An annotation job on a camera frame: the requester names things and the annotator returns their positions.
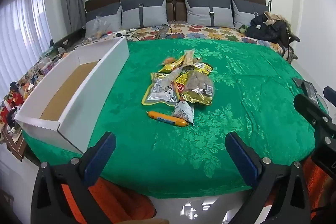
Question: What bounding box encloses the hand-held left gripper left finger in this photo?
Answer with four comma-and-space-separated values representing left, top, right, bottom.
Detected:
31, 132, 117, 224

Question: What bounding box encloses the black cable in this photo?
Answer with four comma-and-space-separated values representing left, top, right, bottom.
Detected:
154, 25, 173, 40

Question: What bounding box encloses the beige garment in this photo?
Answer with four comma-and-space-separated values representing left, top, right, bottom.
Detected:
264, 11, 283, 26

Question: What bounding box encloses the white cardboard box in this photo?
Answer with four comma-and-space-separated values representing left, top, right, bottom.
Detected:
14, 36, 130, 155

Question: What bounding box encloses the green floral blanket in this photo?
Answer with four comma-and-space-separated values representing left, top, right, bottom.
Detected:
22, 38, 330, 199

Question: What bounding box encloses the black jacket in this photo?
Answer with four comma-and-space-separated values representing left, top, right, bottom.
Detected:
245, 14, 300, 60

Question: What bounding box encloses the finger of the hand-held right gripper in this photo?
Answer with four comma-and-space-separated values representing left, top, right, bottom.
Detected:
292, 78, 336, 135
323, 86, 336, 103

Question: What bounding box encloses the small grey snack packet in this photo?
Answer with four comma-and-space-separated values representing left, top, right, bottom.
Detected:
172, 100, 195, 126

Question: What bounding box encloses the long beige snack packet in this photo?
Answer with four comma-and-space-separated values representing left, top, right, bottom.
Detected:
182, 49, 196, 67

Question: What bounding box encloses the grey two-tone pillow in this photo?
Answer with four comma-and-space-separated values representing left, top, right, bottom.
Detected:
183, 0, 234, 28
120, 0, 168, 29
85, 2, 122, 38
231, 0, 269, 29

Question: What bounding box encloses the plain yellow snack pouch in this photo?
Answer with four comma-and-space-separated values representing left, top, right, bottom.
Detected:
157, 55, 185, 73

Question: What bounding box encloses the yellow patterned snack packet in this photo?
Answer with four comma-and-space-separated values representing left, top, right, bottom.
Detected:
175, 62, 213, 86

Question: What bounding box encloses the yellow-edged clear peanut packet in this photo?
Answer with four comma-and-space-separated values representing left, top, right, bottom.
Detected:
142, 72, 182, 106

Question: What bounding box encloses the white sheer curtain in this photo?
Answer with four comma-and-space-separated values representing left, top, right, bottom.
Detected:
0, 0, 52, 98

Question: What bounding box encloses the gold foil snack packet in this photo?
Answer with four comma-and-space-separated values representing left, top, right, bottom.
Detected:
181, 70, 215, 107

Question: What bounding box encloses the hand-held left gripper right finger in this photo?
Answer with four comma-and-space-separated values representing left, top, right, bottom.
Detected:
225, 132, 313, 224

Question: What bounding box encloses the clear plastic bag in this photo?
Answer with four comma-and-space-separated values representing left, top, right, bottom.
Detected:
89, 16, 111, 39

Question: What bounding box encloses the orange sausage stick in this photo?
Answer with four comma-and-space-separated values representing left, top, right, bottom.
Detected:
146, 110, 189, 127

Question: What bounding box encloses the long clear snack packet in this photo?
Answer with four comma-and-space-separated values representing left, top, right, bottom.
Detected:
157, 67, 185, 89

